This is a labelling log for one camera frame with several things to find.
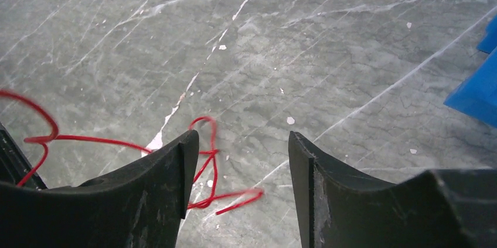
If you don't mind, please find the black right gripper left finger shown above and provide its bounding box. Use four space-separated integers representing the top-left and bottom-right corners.
1 130 199 247

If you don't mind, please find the black base frame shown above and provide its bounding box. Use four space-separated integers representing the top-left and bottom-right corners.
1 124 32 185

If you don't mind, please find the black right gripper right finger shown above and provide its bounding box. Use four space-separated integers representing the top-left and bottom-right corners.
288 131 496 247

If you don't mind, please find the red wire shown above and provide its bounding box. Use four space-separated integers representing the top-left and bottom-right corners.
0 89 265 216

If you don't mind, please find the blue plastic bin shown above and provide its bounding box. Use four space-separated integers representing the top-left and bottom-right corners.
444 18 496 127

